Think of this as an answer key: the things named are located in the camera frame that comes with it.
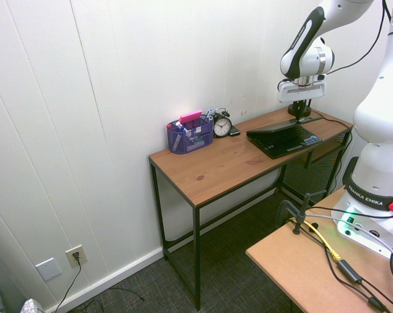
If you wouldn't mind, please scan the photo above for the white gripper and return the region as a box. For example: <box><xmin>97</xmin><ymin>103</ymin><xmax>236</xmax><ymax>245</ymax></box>
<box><xmin>277</xmin><ymin>80</ymin><xmax>327</xmax><ymax>122</ymax></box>

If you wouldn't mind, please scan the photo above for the black laptop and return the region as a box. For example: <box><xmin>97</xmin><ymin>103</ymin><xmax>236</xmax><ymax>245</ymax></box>
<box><xmin>245</xmin><ymin>115</ymin><xmax>324</xmax><ymax>160</ymax></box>

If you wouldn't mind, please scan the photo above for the black round lamp base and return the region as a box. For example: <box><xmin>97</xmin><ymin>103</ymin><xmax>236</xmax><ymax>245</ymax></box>
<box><xmin>287</xmin><ymin>103</ymin><xmax>312</xmax><ymax>119</ymax></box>

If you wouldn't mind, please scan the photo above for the black alarm clock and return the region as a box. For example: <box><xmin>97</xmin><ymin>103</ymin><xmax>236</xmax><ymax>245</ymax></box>
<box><xmin>212</xmin><ymin>107</ymin><xmax>233</xmax><ymax>138</ymax></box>

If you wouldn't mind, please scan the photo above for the pink sticky note pad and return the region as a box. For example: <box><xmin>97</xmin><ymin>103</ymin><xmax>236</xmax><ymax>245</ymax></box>
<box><xmin>179</xmin><ymin>110</ymin><xmax>203</xmax><ymax>123</ymax></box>

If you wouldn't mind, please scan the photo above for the black metal clamp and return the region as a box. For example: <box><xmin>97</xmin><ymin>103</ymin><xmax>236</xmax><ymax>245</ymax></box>
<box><xmin>277</xmin><ymin>190</ymin><xmax>328</xmax><ymax>236</ymax></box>

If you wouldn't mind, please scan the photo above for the purple mesh desk organizer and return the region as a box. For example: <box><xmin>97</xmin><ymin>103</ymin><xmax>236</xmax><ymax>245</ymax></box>
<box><xmin>166</xmin><ymin>113</ymin><xmax>214</xmax><ymax>155</ymax></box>

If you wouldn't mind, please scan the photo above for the light wooden robot table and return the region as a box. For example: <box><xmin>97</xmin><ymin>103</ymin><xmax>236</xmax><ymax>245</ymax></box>
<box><xmin>245</xmin><ymin>187</ymin><xmax>393</xmax><ymax>313</ymax></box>

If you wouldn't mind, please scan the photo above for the white patterned bedding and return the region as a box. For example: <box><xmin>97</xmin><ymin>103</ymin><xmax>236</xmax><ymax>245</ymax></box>
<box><xmin>22</xmin><ymin>298</ymin><xmax>46</xmax><ymax>313</ymax></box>

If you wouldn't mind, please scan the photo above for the black laptop charger cable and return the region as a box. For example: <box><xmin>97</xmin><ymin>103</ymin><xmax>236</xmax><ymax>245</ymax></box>
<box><xmin>309</xmin><ymin>110</ymin><xmax>353</xmax><ymax>193</ymax></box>

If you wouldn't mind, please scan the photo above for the wooden desk black metal frame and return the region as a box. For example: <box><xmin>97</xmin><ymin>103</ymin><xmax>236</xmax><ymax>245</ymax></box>
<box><xmin>148</xmin><ymin>106</ymin><xmax>354</xmax><ymax>311</ymax></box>

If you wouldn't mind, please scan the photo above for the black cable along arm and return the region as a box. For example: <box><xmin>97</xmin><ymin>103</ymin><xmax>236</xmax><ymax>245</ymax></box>
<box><xmin>325</xmin><ymin>0</ymin><xmax>390</xmax><ymax>76</ymax></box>

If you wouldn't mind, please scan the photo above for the yellow network cable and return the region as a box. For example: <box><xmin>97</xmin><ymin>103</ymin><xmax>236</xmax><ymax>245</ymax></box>
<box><xmin>289</xmin><ymin>216</ymin><xmax>343</xmax><ymax>261</ymax></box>

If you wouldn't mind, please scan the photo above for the black adapter cable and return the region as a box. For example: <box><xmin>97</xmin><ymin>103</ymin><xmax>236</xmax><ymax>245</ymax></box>
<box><xmin>326</xmin><ymin>250</ymin><xmax>393</xmax><ymax>313</ymax></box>

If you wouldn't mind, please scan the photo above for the beige wall outlet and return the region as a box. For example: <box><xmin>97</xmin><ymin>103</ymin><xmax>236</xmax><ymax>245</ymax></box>
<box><xmin>65</xmin><ymin>245</ymin><xmax>87</xmax><ymax>269</ymax></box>

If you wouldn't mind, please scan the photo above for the black power cord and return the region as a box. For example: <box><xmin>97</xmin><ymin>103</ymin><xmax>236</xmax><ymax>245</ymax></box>
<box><xmin>54</xmin><ymin>253</ymin><xmax>145</xmax><ymax>313</ymax></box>

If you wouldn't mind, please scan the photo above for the white blank wall plate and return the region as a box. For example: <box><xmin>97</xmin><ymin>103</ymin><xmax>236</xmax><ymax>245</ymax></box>
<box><xmin>35</xmin><ymin>257</ymin><xmax>63</xmax><ymax>282</ymax></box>

